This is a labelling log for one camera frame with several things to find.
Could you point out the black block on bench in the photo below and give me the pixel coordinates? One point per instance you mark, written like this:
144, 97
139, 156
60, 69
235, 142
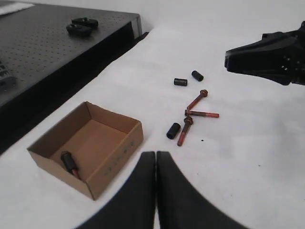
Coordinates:
79, 30
85, 23

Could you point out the black sleeve with red bolt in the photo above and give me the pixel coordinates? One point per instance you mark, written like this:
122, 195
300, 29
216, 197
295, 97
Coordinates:
67, 162

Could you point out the red copper-coloured bolt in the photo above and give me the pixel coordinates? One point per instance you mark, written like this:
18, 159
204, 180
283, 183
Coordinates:
185, 131
197, 99
202, 114

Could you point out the black metal bench with holes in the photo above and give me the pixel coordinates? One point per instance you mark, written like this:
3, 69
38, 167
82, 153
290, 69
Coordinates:
43, 52

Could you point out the open brown cardboard box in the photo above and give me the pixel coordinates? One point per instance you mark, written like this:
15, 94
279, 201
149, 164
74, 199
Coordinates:
114, 164

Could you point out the black cylindrical sleeve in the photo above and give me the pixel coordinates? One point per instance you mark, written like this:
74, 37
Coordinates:
180, 82
173, 130
197, 75

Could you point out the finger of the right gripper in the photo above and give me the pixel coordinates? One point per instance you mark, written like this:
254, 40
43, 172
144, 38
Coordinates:
259, 59
281, 38

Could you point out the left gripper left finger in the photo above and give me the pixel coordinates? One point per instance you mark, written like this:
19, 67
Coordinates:
135, 198

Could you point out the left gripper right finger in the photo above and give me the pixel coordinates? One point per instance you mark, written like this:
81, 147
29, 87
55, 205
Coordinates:
176, 202

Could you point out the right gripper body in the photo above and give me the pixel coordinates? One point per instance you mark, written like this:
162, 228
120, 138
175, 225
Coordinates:
300, 59

